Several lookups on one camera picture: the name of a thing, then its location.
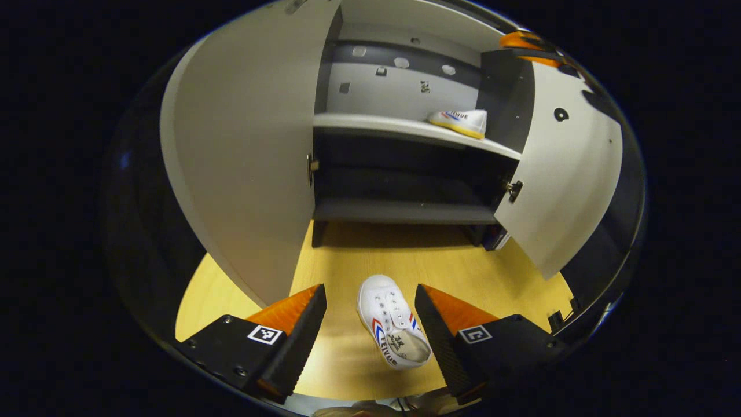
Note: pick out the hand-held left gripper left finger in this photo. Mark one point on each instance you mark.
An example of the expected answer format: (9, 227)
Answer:
(292, 350)

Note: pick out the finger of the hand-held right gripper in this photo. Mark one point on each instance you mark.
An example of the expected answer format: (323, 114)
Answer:
(521, 40)

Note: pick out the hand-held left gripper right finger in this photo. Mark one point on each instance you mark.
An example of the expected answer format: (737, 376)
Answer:
(443, 347)

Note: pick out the white canvas shoe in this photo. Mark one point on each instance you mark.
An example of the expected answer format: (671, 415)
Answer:
(393, 330)
(463, 121)

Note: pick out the white shoe cabinet door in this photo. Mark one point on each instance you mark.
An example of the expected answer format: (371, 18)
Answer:
(249, 162)
(567, 185)

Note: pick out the metal door hinge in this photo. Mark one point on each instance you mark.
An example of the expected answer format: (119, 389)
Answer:
(312, 168)
(514, 190)

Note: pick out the dark blue cardboard box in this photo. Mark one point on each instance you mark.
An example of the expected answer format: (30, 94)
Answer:
(496, 238)

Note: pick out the black backdrop cloth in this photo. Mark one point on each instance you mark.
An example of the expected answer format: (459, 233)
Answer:
(145, 231)

